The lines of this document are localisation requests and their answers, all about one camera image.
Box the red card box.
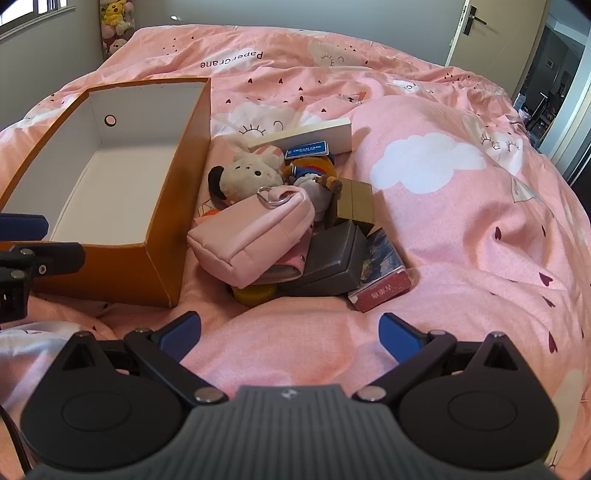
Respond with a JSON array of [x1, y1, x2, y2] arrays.
[[347, 227, 411, 313]]

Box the orange crochet fruit toy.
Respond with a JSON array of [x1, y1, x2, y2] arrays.
[[231, 284, 278, 308]]

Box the plush toys by wall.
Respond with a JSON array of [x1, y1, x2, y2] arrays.
[[100, 23, 134, 58]]

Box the pink wallet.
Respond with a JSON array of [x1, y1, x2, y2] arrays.
[[259, 231, 311, 284]]

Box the orange cardboard box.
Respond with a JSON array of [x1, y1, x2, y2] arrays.
[[0, 77, 212, 308]]

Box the black cable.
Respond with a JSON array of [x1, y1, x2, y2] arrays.
[[0, 401, 33, 472]]

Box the pink printed blanket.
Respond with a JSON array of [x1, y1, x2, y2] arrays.
[[0, 23, 591, 462]]

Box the pink zip pouch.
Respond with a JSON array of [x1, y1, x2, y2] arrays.
[[187, 186, 316, 289]]

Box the small brown cardboard box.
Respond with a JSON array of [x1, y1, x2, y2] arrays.
[[336, 178, 375, 236]]

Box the window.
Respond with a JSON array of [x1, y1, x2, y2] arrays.
[[0, 0, 61, 40]]

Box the long white box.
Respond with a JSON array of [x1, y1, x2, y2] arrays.
[[248, 117, 352, 155]]

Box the dark grey box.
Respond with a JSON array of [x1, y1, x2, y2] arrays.
[[277, 220, 370, 297]]

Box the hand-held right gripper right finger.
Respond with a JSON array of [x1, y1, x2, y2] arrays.
[[353, 312, 527, 402]]

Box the white door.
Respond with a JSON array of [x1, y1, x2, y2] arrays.
[[445, 0, 548, 79]]

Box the cream bunny plush toy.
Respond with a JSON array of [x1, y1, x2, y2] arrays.
[[208, 145, 287, 206]]

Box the blue tag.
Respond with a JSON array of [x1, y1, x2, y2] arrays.
[[284, 141, 329, 160]]

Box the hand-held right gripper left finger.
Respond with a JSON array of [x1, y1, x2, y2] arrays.
[[62, 311, 228, 408]]

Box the yellow plush toy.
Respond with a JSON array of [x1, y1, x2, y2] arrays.
[[100, 0, 132, 26]]

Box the orange plush doll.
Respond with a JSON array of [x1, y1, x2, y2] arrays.
[[281, 154, 343, 217]]

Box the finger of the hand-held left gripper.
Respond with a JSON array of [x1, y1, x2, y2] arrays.
[[0, 213, 49, 241], [0, 242, 86, 278]]

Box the door handle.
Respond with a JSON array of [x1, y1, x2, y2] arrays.
[[462, 6, 488, 35]]

